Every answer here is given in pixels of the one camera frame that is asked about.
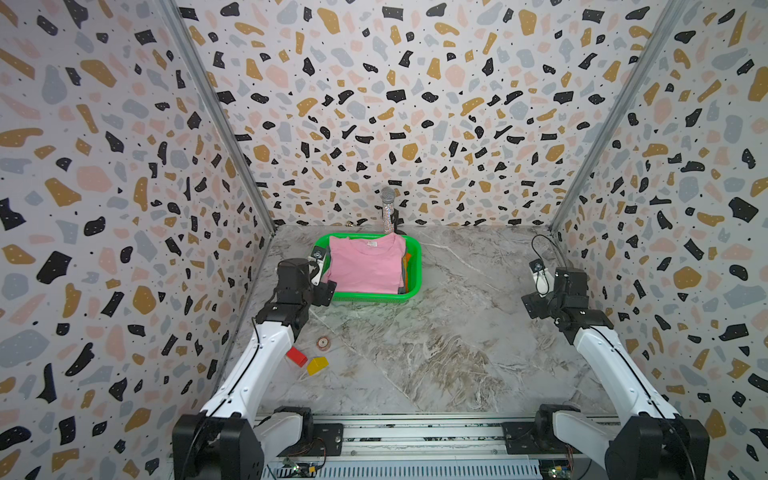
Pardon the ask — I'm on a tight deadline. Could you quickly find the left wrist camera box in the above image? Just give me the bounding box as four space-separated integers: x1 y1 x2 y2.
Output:
308 245 329 286

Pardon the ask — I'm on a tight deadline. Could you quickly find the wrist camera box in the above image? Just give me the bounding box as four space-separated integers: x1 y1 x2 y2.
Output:
308 245 329 286
529 259 554 297

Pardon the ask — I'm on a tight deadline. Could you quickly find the aluminium mounting rail frame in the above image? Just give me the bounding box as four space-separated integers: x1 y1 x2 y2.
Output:
166 412 682 480

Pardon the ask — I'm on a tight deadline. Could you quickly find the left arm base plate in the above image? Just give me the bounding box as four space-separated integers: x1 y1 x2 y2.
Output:
280 423 344 458

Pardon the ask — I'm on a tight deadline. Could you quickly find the left circuit board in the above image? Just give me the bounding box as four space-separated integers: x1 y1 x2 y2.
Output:
282 458 318 479

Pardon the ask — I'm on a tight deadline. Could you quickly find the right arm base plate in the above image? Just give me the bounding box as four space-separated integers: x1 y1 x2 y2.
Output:
501 422 568 455

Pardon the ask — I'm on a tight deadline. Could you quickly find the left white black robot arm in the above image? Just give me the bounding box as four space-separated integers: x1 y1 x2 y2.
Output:
172 254 335 479

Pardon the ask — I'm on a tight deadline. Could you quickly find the right circuit board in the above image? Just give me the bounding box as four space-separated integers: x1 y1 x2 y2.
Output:
539 460 572 480

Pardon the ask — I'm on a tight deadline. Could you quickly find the round poker chip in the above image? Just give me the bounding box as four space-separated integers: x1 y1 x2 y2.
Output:
316 336 331 351

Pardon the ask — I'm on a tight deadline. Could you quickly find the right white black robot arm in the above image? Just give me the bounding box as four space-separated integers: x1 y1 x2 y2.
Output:
521 260 710 479

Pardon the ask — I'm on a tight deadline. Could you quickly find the yellow wooden block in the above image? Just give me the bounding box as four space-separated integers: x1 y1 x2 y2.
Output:
307 357 329 376

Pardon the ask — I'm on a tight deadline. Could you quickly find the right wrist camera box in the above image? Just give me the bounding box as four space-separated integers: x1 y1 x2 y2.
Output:
529 259 554 297

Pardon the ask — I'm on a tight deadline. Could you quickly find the yellow t-shirt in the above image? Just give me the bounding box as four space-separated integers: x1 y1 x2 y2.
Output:
398 252 412 294

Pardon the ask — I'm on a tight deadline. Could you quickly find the circuit board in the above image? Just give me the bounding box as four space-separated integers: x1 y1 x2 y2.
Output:
282 458 318 479
539 460 572 480

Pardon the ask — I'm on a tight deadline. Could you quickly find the green plastic basket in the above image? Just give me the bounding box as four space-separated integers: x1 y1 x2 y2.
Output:
313 233 422 303

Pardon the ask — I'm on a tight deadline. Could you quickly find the red wooden block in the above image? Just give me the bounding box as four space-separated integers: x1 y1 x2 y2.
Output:
285 347 308 368

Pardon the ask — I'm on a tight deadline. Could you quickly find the pink t-shirt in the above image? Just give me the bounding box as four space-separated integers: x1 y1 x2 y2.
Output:
324 233 407 295

